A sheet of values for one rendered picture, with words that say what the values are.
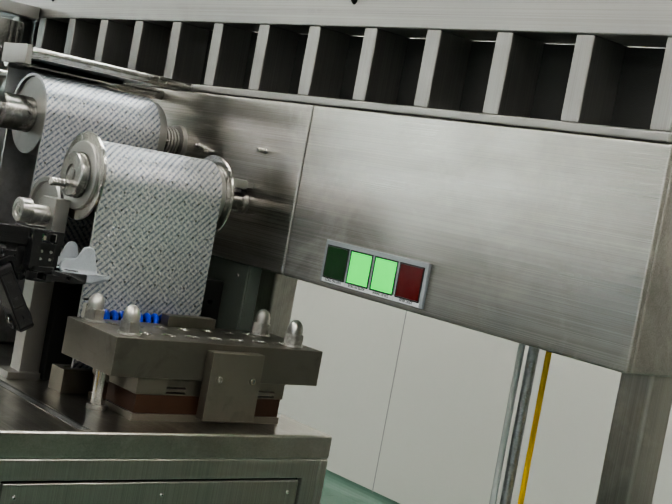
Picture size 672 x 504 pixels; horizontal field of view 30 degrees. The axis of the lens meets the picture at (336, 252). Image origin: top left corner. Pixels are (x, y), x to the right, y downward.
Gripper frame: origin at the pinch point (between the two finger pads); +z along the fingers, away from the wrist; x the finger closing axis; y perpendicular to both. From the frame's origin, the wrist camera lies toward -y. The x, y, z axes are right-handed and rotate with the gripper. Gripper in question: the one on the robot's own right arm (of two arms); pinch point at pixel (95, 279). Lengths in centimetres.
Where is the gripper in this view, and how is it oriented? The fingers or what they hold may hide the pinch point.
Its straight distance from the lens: 209.0
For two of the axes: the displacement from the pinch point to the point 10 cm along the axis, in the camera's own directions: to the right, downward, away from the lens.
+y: 1.8, -9.8, -0.5
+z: 7.6, 1.1, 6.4
